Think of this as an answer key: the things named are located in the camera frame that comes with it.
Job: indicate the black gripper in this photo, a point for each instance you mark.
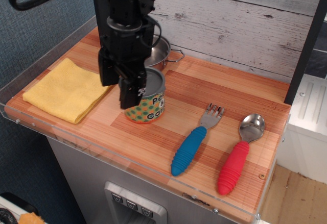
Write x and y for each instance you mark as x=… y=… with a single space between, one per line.
x=121 y=58

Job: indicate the peas and carrots toy can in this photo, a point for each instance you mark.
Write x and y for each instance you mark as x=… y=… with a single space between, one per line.
x=152 y=104

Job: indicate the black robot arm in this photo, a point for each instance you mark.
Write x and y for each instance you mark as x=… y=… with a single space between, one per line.
x=125 y=12

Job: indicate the clear acrylic counter guard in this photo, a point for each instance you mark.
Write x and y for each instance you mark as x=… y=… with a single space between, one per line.
x=147 y=150

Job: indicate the small stainless steel pot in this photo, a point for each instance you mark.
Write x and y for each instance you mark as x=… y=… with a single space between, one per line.
x=160 y=53

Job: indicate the folded yellow cloth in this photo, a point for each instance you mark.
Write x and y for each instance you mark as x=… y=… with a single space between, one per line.
x=68 y=92

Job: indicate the grey toy fridge cabinet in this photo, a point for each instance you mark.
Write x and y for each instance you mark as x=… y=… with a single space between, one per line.
x=86 y=176

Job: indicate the silver dispenser button panel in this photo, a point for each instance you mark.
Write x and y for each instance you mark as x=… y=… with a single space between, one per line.
x=128 y=207

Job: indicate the orange yellow object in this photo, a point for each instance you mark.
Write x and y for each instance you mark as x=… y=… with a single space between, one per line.
x=30 y=218

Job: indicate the white toy sink unit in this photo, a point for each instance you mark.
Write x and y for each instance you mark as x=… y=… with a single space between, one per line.
x=303 y=146

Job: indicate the blue handled fork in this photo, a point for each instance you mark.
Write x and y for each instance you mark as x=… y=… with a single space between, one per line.
x=186 y=152

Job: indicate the red handled spoon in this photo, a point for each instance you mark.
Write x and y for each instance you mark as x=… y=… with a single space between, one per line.
x=251 y=129

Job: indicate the black right vertical post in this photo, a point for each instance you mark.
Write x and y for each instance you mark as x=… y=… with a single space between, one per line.
x=306 y=52

